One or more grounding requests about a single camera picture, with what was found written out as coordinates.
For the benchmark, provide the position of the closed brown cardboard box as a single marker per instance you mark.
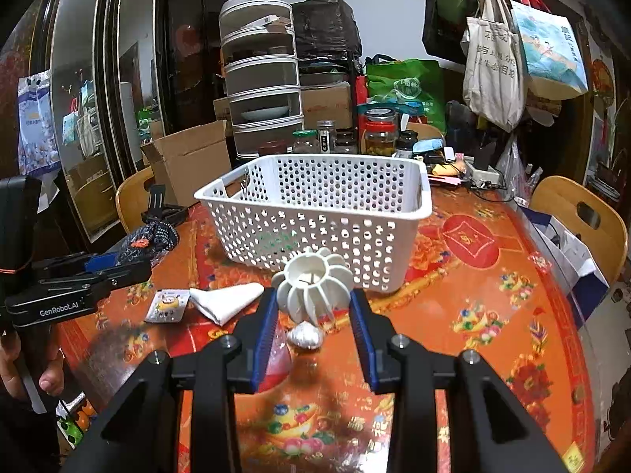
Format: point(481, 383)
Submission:
point(325, 106)

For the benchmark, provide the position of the clear plastic bag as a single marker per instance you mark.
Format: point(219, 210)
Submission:
point(512, 167)

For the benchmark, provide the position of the red printed tablecloth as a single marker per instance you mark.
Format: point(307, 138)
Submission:
point(468, 281)

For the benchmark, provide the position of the white stacked storage tower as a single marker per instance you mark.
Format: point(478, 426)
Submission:
point(261, 74)

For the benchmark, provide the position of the white power strip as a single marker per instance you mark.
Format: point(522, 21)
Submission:
point(483, 172)

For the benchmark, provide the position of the light blue pouch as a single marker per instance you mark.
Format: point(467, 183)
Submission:
point(428, 146)

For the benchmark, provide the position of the green toy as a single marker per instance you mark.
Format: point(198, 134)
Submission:
point(74, 423)

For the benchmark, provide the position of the folded white cloth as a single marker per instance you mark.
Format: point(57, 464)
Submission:
point(222, 303)

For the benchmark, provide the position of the green shopping bag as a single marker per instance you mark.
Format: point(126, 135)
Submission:
point(409, 88)

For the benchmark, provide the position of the glass jar with green lid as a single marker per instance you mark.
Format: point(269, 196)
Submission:
point(305, 143)

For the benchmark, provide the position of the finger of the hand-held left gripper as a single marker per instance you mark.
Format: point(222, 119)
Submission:
point(101, 262)
point(130, 273)

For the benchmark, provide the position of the open cardboard box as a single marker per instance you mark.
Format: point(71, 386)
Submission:
point(197, 167)

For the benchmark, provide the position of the person's left hand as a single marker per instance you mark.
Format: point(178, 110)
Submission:
point(52, 377)

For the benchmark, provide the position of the blue and white hanging packet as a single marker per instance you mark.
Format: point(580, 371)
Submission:
point(37, 123)

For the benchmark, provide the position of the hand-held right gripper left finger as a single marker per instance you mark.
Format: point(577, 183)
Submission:
point(263, 340)

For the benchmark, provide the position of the black wrapped bundle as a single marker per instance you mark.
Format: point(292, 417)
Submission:
point(323, 24)

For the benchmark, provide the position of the red translucent plastic piece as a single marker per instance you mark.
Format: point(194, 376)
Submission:
point(282, 362)

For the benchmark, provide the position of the white perforated plastic basket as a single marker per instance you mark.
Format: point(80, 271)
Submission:
point(320, 226)

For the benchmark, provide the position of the blue and white paper bag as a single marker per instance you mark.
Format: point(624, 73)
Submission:
point(567, 251)

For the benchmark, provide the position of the black clip stand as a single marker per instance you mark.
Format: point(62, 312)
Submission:
point(157, 199)

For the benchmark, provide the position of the small packet with yellow cartoon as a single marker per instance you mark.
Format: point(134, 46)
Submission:
point(166, 307)

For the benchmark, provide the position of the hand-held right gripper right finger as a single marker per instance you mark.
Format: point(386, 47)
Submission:
point(366, 340)

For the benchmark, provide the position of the white ribbed pumpkin-shaped toy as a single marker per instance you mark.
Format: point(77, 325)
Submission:
point(315, 298)

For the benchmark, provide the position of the red-lidded jar of yellow pickles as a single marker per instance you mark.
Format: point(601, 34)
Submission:
point(379, 138)

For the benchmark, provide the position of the black hanging bag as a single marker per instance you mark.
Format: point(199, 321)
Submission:
point(438, 34)

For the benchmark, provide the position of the blue illustrated tote bag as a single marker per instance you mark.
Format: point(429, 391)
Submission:
point(547, 54)

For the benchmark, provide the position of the white canvas tote bag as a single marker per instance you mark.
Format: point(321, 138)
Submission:
point(493, 74)

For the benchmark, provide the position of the tall jar with dark label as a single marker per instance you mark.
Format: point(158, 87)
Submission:
point(325, 138)

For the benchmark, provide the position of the dark wardrobe with mirror doors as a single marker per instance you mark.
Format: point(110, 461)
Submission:
point(88, 108)

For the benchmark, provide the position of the dark glass jar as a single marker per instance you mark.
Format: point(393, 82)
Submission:
point(346, 143)

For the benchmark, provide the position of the small dark jar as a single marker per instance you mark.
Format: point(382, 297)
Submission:
point(405, 145)

